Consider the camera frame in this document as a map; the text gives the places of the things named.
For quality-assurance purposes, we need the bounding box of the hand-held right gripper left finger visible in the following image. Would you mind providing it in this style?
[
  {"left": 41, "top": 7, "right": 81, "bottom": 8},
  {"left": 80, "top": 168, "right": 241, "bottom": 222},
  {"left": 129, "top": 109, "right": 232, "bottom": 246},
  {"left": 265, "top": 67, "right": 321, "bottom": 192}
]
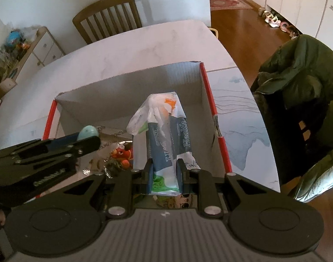
[{"left": 59, "top": 159, "right": 154, "bottom": 219}]

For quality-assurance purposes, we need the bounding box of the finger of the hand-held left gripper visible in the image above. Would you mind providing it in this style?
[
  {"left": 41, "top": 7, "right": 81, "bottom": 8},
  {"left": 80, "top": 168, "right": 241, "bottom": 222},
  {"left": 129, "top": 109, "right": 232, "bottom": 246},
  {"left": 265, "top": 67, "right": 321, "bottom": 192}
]
[
  {"left": 51, "top": 134, "right": 83, "bottom": 148},
  {"left": 68, "top": 136, "right": 102, "bottom": 158}
]

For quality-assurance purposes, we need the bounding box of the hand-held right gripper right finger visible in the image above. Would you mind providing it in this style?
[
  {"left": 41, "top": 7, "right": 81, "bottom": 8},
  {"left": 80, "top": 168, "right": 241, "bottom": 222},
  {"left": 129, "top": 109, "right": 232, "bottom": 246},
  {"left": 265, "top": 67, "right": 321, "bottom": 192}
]
[{"left": 176, "top": 158, "right": 274, "bottom": 218}]

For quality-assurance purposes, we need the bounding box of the small teal egg-shaped object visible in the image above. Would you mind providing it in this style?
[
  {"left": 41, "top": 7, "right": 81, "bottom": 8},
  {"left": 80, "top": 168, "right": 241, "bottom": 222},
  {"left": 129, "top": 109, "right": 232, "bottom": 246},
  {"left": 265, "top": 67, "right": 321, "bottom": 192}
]
[{"left": 77, "top": 125, "right": 99, "bottom": 140}]

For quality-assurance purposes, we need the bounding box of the silver foil packet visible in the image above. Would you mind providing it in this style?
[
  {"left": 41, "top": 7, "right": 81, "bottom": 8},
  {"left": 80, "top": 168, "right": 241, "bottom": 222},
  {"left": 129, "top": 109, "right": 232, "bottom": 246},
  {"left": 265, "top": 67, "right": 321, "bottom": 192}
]
[{"left": 82, "top": 139, "right": 134, "bottom": 178}]

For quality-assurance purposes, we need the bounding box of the green printed packet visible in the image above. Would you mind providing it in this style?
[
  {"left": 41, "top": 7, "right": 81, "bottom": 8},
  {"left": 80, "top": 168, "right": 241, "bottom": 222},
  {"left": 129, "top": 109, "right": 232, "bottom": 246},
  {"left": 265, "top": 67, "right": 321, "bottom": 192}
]
[{"left": 134, "top": 191, "right": 197, "bottom": 210}]

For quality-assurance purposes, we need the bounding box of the orange cartoon figure packet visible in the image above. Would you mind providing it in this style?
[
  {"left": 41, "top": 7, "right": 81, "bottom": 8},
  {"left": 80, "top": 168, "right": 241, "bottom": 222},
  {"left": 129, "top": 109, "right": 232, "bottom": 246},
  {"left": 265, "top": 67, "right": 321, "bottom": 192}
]
[{"left": 112, "top": 145, "right": 134, "bottom": 170}]

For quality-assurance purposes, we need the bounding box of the white plastic bag of packets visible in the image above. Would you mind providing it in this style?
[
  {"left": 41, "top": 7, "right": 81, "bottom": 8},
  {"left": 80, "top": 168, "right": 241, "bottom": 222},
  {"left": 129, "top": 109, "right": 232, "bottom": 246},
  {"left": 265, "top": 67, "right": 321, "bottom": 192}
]
[{"left": 127, "top": 91, "right": 201, "bottom": 197}]

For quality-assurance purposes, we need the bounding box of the white cardboard box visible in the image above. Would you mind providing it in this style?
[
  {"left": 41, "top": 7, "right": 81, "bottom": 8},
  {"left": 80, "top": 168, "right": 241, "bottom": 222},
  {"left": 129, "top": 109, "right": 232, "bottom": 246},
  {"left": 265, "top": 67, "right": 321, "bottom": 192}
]
[{"left": 37, "top": 61, "right": 232, "bottom": 200}]

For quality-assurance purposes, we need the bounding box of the person's left hand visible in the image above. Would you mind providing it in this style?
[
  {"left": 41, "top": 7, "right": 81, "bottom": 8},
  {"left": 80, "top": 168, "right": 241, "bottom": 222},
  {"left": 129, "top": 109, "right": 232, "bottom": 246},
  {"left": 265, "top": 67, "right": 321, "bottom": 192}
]
[{"left": 0, "top": 203, "right": 12, "bottom": 234}]

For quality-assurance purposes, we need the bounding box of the open cardboard box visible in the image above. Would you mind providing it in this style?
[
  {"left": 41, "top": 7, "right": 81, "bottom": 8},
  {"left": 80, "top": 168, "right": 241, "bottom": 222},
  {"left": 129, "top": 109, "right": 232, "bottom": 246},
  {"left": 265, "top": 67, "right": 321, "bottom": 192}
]
[{"left": 0, "top": 78, "right": 18, "bottom": 99}]

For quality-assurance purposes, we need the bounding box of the white wooden sideboard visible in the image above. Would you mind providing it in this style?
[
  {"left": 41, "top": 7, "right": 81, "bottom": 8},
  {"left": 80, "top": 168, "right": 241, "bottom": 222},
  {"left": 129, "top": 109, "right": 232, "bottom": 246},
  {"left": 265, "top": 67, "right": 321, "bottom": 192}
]
[{"left": 0, "top": 27, "right": 66, "bottom": 99}]

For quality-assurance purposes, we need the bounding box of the blue globe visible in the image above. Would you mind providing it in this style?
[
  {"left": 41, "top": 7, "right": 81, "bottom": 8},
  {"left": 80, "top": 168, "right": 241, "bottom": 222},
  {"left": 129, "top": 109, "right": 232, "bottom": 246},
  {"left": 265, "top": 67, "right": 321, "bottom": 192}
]
[{"left": 7, "top": 31, "right": 21, "bottom": 45}]

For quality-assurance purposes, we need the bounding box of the brown wooden chair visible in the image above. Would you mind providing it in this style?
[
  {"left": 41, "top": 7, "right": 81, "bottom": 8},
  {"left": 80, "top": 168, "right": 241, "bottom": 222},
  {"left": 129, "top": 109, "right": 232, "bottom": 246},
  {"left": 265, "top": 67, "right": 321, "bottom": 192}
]
[{"left": 72, "top": 0, "right": 143, "bottom": 45}]

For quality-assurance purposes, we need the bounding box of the green jacket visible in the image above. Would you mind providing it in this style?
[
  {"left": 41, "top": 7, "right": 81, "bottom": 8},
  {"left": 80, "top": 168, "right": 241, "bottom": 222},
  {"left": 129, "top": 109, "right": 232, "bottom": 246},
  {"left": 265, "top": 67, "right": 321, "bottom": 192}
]
[{"left": 251, "top": 34, "right": 333, "bottom": 203}]

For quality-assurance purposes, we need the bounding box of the red patterned rug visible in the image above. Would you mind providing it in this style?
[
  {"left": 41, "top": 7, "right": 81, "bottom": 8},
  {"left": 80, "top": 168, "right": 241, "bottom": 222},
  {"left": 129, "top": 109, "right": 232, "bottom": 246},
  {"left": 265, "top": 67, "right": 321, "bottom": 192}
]
[{"left": 210, "top": 0, "right": 256, "bottom": 11}]

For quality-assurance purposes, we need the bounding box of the row of small shoes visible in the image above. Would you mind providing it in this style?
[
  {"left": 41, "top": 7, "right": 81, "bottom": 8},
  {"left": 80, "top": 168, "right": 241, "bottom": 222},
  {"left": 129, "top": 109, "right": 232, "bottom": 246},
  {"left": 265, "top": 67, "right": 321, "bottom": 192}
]
[{"left": 258, "top": 7, "right": 299, "bottom": 38}]

